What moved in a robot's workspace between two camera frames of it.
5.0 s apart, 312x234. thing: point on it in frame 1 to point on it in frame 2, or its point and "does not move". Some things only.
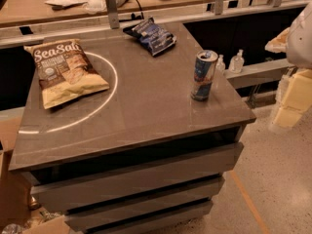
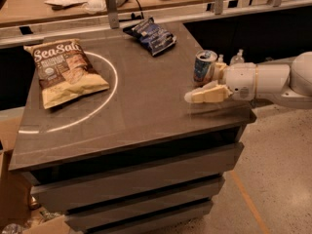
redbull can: x=201 y=88 does not move
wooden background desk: x=38 y=3 does not move
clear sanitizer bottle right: x=237 y=62 does not move
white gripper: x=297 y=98 to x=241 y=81
